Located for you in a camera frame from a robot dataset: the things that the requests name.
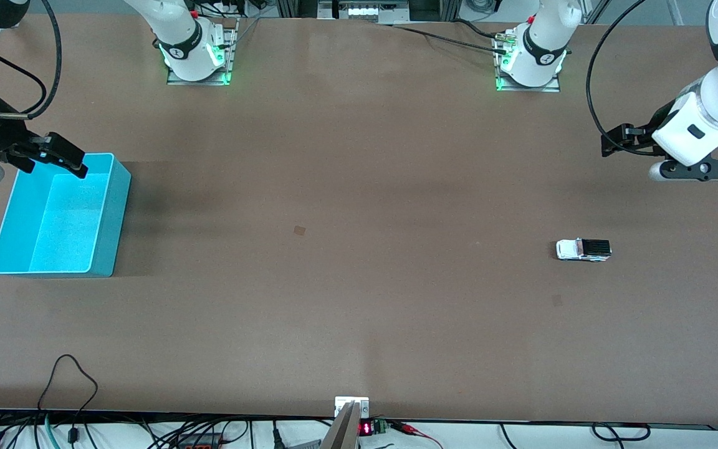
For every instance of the red LED display module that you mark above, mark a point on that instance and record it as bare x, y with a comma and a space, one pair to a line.
368, 428

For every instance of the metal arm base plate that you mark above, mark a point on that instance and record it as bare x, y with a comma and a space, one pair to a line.
552, 87
231, 50

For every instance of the white mounting plate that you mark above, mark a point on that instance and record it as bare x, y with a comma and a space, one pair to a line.
364, 405

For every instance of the orange power strip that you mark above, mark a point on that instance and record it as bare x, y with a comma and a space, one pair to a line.
200, 443

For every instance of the aluminium frame with lights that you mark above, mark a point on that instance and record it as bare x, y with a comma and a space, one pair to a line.
362, 11

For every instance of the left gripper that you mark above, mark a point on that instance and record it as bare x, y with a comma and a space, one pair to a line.
644, 135

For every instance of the white jeep toy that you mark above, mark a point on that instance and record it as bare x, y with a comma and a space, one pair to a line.
577, 249

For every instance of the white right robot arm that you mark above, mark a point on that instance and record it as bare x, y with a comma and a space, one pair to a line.
178, 31

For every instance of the cyan plastic bin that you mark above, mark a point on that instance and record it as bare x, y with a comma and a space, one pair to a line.
66, 224

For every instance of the grey aluminium beam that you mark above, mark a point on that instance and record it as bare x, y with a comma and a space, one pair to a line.
341, 433

